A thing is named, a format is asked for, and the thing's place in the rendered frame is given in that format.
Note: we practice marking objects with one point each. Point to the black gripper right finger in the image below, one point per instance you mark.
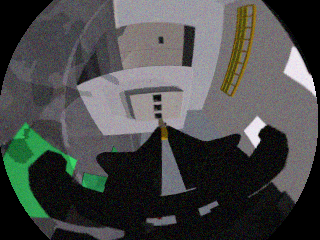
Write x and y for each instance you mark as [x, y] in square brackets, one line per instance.
[192, 154]

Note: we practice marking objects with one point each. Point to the grey panel with socket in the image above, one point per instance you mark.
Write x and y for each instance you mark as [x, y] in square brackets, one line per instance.
[133, 100]

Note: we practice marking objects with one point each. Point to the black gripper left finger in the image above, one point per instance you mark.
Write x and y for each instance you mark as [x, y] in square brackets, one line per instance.
[145, 161]

